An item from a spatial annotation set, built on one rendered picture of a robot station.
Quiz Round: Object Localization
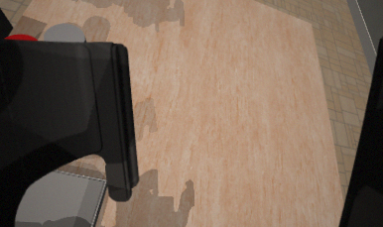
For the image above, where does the clear glass bottle with grey cap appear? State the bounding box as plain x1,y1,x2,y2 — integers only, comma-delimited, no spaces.
44,24,86,43

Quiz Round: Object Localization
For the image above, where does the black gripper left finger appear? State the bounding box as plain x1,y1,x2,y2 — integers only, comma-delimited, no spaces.
0,39,139,227

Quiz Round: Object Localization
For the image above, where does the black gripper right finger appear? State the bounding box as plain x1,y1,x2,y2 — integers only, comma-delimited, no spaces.
338,37,383,227

